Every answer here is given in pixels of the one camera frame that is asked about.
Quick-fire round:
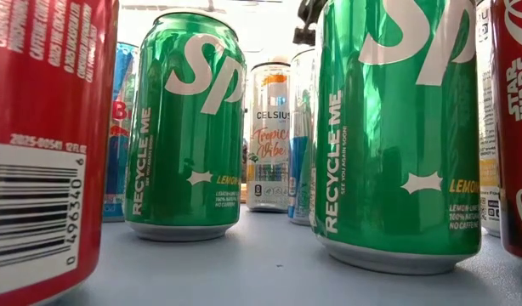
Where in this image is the green Sprite can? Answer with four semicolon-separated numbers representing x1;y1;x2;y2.
309;0;483;275
122;7;248;242

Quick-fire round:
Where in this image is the red Coca-Cola can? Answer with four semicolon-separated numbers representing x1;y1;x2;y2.
490;0;522;261
0;0;121;306

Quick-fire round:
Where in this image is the blue silver Red Bull can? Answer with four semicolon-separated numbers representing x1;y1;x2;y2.
102;41;139;223
287;46;318;226

